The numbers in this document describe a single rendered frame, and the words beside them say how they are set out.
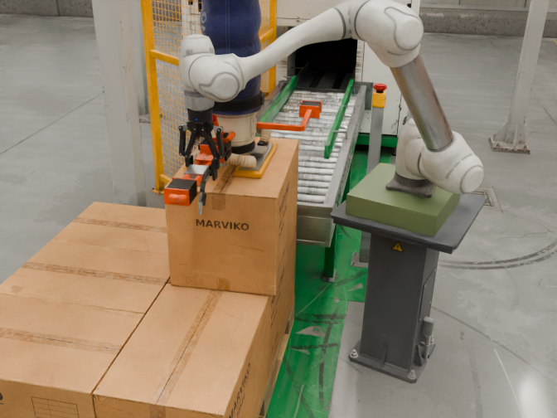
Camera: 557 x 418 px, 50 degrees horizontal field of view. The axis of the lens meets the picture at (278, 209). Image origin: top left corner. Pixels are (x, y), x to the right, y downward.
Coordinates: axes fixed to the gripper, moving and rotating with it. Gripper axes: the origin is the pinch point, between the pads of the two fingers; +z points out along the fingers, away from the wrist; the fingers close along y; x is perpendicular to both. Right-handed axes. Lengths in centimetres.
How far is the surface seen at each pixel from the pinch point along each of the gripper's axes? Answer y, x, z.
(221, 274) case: -1.8, -10.4, 45.2
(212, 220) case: 0.8, -10.4, 23.3
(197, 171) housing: -0.6, 6.8, -2.3
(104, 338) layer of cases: 28, 24, 52
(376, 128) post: -51, -133, 26
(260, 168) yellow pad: -12.2, -29.6, 10.5
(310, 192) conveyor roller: -21, -107, 54
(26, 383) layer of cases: 42, 48, 53
